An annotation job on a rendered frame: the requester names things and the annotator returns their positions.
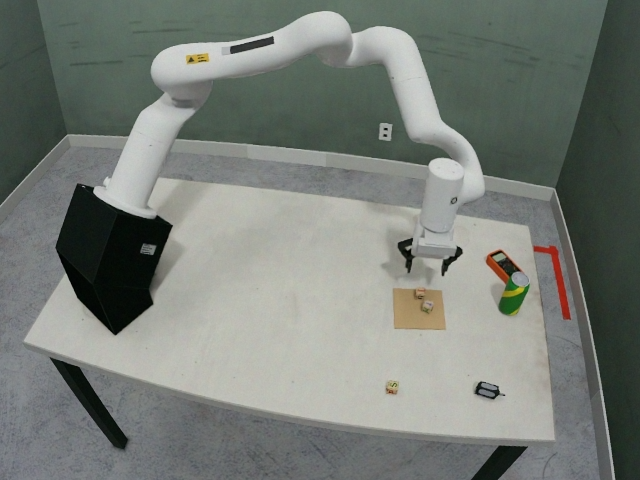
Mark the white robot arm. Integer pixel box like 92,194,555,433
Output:
93,11,485,256

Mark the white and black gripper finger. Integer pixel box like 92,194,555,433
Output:
441,245,463,276
397,238,415,273

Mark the tan square mat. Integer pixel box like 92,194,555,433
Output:
393,288,446,330

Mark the orange multimeter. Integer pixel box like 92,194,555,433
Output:
486,249,524,284

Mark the green and yellow drink can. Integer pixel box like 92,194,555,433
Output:
499,272,530,315

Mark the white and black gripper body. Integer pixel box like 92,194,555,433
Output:
411,217,454,260

